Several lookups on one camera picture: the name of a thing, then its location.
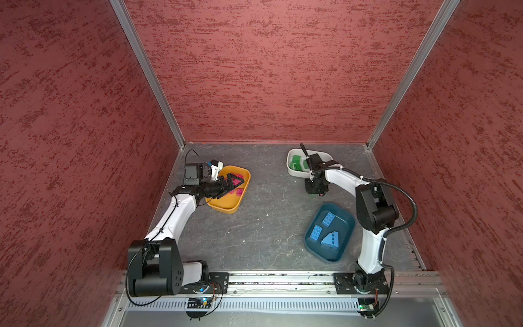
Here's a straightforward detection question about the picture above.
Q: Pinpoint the right corner aluminium post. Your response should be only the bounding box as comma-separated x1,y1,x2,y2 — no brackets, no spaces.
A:
366,0,460,152

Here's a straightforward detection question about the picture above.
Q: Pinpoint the right controller board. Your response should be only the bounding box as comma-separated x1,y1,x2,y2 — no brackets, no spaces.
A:
357,298,379,319

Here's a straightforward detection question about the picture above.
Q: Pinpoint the light blue square brick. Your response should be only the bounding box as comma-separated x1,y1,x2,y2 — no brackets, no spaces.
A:
321,233,333,246

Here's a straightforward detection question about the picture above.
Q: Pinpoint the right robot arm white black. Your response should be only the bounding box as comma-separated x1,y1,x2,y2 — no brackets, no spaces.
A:
305,161,399,294

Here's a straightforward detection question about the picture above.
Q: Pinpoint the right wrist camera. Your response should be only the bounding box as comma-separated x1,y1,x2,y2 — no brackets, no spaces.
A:
306,153,324,172

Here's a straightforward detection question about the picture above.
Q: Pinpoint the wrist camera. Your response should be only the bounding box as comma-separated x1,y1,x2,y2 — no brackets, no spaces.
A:
306,153,324,172
203,159,223,183

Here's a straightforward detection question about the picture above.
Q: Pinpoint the right arm black hose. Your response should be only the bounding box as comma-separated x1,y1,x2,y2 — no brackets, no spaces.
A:
299,142,419,317

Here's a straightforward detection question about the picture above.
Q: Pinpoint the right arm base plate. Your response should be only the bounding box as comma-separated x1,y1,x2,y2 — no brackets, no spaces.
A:
333,270,389,295

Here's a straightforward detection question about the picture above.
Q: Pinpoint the teal plastic bin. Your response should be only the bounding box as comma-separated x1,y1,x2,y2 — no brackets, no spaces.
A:
304,202,356,263

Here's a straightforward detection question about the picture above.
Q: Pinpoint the corner aluminium post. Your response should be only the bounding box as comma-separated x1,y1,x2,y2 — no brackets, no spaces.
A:
366,0,460,152
110,0,187,150

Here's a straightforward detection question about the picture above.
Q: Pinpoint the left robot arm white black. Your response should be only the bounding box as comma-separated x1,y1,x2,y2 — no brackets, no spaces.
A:
125,160,251,299

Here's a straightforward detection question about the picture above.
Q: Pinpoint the left corner aluminium post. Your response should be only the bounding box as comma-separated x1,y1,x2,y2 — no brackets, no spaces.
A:
110,0,187,150

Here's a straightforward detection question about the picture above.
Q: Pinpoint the aluminium front rail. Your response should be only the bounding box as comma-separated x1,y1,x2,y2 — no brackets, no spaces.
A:
116,269,448,297

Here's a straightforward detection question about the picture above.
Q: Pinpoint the white plastic bin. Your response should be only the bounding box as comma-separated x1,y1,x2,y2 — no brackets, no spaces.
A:
286,148,311,178

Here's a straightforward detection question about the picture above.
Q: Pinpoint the blue long brick bottom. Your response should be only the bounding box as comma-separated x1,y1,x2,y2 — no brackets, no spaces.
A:
328,231,339,248

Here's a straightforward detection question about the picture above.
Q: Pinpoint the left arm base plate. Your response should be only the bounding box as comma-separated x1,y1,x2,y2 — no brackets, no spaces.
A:
180,272,230,295

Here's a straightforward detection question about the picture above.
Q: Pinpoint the controller board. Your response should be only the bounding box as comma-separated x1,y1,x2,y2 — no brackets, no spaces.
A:
357,298,379,319
185,298,213,320

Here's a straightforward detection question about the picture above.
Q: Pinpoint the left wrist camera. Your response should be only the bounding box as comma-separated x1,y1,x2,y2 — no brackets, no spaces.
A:
203,159,223,183

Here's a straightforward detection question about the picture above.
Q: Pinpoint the left controller board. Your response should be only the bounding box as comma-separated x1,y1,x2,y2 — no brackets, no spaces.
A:
185,298,213,320

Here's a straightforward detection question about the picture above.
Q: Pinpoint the green long brick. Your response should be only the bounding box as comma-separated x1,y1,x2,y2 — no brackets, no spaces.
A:
290,162,303,172

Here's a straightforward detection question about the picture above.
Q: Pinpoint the blue long brick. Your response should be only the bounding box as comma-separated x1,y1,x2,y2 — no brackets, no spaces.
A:
322,212,336,227
328,231,339,248
309,225,323,242

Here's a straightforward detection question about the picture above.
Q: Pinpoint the yellow plastic bin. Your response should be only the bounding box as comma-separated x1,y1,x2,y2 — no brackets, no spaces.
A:
206,166,251,214

